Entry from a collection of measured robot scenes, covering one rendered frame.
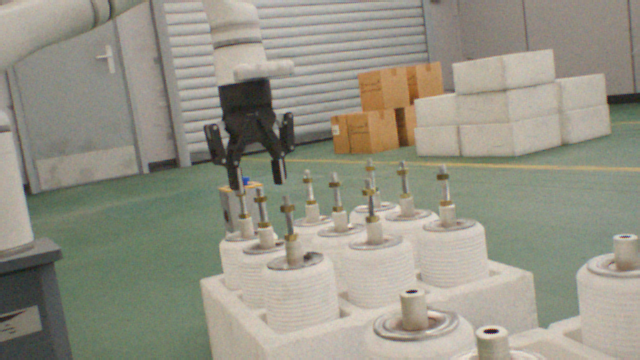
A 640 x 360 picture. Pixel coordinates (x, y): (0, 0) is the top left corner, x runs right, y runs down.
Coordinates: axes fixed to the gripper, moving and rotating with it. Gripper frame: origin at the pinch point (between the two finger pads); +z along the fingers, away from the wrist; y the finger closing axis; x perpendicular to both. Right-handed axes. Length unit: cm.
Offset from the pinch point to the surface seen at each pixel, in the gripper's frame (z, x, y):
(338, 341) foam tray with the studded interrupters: 19.0, 19.2, 3.4
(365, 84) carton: -16, -300, -276
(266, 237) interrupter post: 8.3, 0.7, 0.6
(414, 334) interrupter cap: 9.9, 42.9, 12.1
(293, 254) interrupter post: 8.8, 12.3, 3.6
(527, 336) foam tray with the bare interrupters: 17.2, 39.3, -6.7
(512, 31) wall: -52, -376, -557
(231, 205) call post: 6.6, -24.4, -7.4
